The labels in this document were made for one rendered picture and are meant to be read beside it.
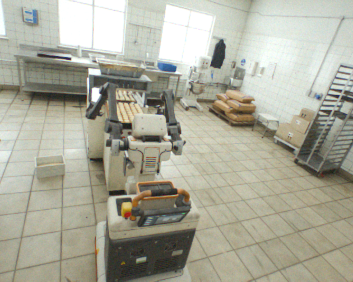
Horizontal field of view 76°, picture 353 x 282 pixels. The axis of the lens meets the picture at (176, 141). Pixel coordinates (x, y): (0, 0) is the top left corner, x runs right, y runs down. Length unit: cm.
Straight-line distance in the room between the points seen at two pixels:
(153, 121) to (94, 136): 166
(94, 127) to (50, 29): 329
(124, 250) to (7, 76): 520
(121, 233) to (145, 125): 64
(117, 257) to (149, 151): 64
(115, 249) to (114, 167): 119
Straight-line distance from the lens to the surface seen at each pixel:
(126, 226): 133
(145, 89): 297
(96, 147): 312
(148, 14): 610
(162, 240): 149
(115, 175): 253
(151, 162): 150
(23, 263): 227
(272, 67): 626
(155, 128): 146
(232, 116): 568
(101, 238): 195
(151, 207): 136
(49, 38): 588
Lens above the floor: 177
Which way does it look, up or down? 25 degrees down
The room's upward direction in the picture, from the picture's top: 12 degrees clockwise
